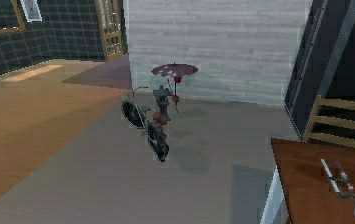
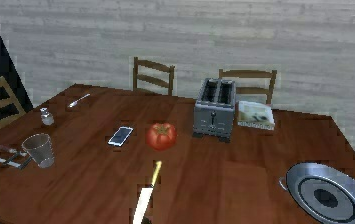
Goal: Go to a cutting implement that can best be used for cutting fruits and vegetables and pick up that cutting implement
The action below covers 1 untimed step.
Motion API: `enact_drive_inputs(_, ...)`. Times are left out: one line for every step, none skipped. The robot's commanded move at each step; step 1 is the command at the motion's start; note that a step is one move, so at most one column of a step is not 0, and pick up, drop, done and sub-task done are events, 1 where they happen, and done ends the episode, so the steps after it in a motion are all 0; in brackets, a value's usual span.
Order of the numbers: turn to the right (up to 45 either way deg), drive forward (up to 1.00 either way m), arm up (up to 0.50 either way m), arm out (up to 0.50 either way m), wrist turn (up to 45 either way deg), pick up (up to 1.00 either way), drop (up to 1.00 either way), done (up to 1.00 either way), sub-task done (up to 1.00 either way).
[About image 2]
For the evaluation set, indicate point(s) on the grey glass cup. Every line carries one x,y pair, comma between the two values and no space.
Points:
40,148

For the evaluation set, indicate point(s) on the clear salt shaker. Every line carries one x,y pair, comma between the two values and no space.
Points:
47,117

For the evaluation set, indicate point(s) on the silver spoon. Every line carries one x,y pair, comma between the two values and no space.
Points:
78,100

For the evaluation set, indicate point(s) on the grey metal utensil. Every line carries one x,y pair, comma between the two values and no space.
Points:
13,163

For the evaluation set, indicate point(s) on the silver metal toaster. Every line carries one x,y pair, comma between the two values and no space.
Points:
214,116

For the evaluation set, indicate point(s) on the red tomato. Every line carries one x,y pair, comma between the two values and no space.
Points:
161,136

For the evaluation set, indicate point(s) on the white-edged mobile phone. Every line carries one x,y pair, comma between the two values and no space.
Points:
120,136

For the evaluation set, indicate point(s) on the brown wooden slatted chair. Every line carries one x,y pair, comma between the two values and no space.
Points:
5,111
153,65
248,73

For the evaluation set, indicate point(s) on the brown wooden table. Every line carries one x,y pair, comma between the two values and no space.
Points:
218,173

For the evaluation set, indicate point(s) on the grey metal pan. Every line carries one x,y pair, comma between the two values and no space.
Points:
328,196

